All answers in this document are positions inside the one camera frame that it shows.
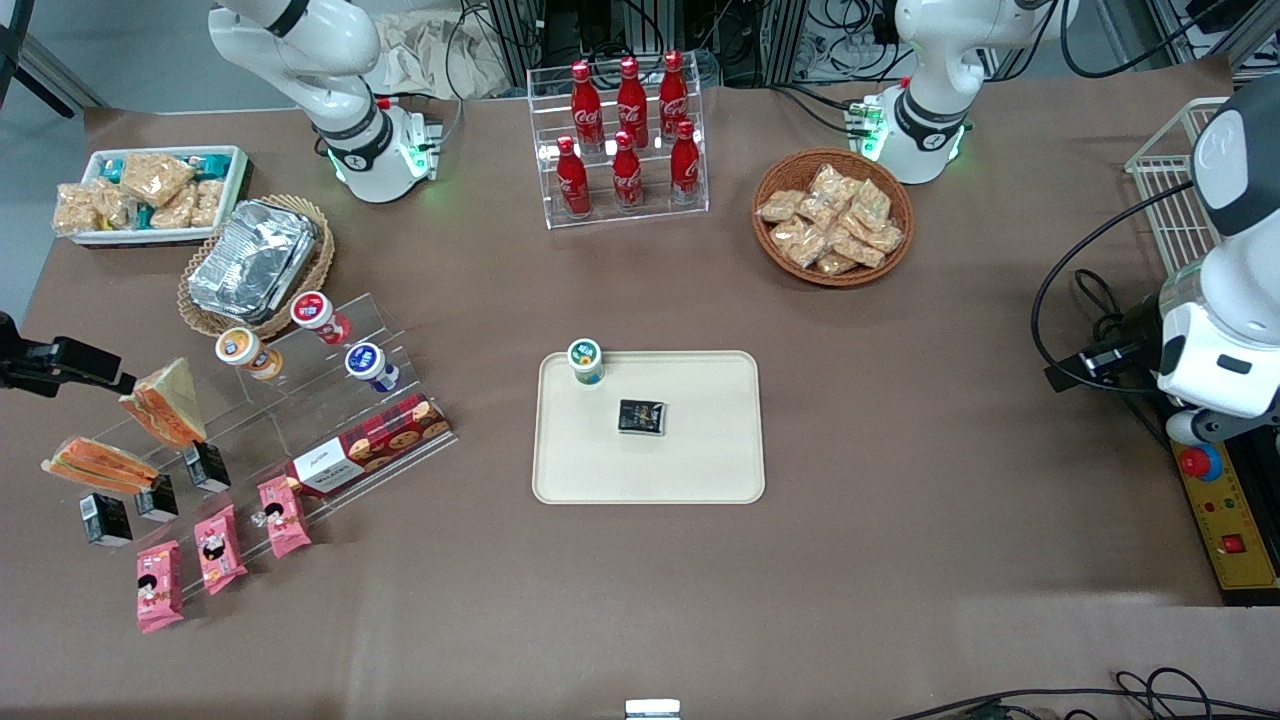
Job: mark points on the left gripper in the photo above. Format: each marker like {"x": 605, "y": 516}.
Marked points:
{"x": 1136, "y": 337}

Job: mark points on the triangle sandwich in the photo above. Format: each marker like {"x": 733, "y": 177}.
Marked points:
{"x": 100, "y": 465}
{"x": 165, "y": 405}

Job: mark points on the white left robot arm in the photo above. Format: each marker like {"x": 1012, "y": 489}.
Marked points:
{"x": 930, "y": 60}

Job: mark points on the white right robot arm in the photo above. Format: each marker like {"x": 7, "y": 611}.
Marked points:
{"x": 340, "y": 60}

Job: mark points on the beige plastic tray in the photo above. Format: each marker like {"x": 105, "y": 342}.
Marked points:
{"x": 700, "y": 460}

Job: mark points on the red emergency stop button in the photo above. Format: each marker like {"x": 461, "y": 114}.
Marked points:
{"x": 1200, "y": 462}

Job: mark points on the yellow control box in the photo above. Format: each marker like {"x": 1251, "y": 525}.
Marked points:
{"x": 1235, "y": 520}

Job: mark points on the clear bagged cracker pack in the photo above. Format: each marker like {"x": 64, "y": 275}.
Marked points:
{"x": 858, "y": 247}
{"x": 872, "y": 203}
{"x": 838, "y": 264}
{"x": 808, "y": 252}
{"x": 830, "y": 183}
{"x": 790, "y": 234}
{"x": 780, "y": 206}

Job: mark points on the round wicker bowl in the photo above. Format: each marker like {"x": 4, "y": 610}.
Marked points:
{"x": 785, "y": 165}

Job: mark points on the red cola bottle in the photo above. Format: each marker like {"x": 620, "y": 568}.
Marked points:
{"x": 587, "y": 110}
{"x": 632, "y": 105}
{"x": 685, "y": 168}
{"x": 573, "y": 182}
{"x": 674, "y": 98}
{"x": 627, "y": 178}

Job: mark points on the small black snack box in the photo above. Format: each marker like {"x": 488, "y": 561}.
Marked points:
{"x": 641, "y": 417}

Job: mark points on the clear acrylic bottle rack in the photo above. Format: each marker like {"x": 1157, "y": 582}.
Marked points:
{"x": 650, "y": 215}

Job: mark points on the green lidded small cup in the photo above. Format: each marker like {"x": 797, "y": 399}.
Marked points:
{"x": 586, "y": 360}

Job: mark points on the small white device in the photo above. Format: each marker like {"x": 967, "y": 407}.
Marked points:
{"x": 653, "y": 710}

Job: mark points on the crumpled beige paper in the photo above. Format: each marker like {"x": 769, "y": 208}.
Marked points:
{"x": 430, "y": 55}

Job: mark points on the blue lidded cup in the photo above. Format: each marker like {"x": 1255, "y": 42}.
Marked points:
{"x": 370, "y": 365}

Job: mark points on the red tartan cookie box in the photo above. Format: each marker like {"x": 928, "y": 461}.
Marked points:
{"x": 370, "y": 445}

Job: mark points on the red lidded cup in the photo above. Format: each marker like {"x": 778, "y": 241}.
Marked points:
{"x": 318, "y": 313}

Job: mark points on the flat wicker basket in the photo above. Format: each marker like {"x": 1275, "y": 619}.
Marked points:
{"x": 322, "y": 255}

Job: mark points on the pink snack packet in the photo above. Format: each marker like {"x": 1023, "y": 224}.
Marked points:
{"x": 284, "y": 516}
{"x": 219, "y": 550}
{"x": 159, "y": 588}

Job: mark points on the clear acrylic tiered shelf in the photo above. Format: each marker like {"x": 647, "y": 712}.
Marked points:
{"x": 250, "y": 430}

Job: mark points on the silver foil container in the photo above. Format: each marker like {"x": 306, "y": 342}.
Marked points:
{"x": 250, "y": 260}

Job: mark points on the orange lidded cup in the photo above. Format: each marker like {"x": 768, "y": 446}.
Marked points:
{"x": 243, "y": 350}

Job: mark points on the white rectangular bin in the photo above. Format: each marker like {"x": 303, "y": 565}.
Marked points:
{"x": 237, "y": 180}

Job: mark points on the small black carton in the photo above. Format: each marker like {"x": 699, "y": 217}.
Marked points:
{"x": 106, "y": 520}
{"x": 207, "y": 467}
{"x": 158, "y": 499}

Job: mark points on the rice cracker snack pack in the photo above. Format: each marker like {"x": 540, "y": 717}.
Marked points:
{"x": 157, "y": 178}
{"x": 115, "y": 205}
{"x": 208, "y": 202}
{"x": 75, "y": 208}
{"x": 175, "y": 210}

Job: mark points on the teal wrapped snack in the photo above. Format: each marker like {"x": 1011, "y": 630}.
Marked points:
{"x": 112, "y": 170}
{"x": 213, "y": 164}

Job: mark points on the grey metal bar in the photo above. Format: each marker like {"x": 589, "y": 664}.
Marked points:
{"x": 60, "y": 75}

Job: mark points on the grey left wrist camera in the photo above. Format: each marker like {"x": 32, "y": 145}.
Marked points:
{"x": 1190, "y": 427}

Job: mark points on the aluminium frame rack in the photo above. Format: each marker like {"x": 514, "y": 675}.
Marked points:
{"x": 760, "y": 30}

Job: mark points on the black right wrist bracket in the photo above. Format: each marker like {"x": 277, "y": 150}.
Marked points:
{"x": 70, "y": 365}

